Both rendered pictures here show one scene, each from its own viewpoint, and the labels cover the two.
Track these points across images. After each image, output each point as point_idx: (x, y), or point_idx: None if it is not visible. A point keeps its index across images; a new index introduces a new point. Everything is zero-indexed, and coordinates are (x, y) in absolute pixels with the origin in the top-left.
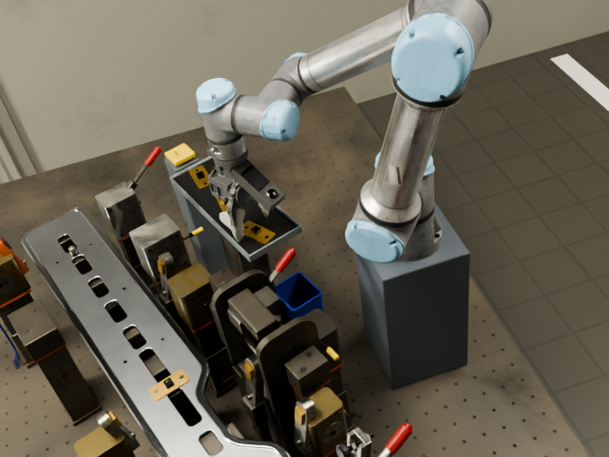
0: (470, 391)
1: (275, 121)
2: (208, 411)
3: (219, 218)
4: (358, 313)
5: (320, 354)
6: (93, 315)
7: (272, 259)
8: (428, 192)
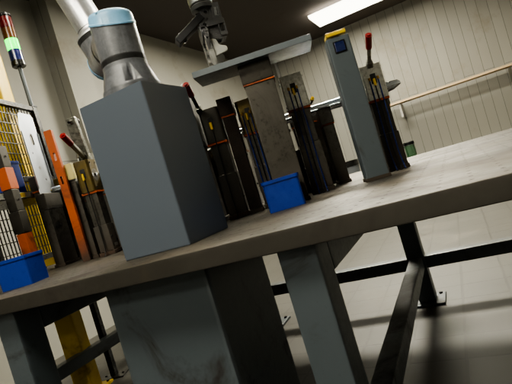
0: (111, 264)
1: None
2: None
3: (224, 58)
4: (248, 222)
5: None
6: (290, 118)
7: (367, 185)
8: (92, 43)
